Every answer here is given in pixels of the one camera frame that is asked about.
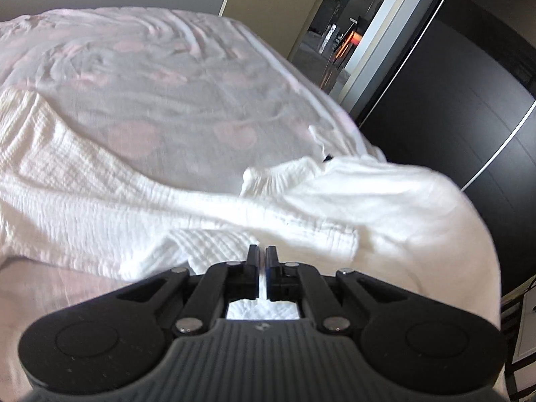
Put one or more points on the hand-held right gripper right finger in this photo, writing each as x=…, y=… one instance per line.
x=273, y=271

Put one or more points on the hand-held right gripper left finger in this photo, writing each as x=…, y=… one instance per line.
x=252, y=271

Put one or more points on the white crinkled cotton garment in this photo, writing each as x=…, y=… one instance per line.
x=125, y=217

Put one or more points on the bed with pink dotted sheet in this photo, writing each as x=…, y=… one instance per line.
x=167, y=92

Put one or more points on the dark wardrobe with silver trim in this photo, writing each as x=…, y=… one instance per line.
x=452, y=104

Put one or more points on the white door frame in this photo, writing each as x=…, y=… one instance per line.
x=377, y=37

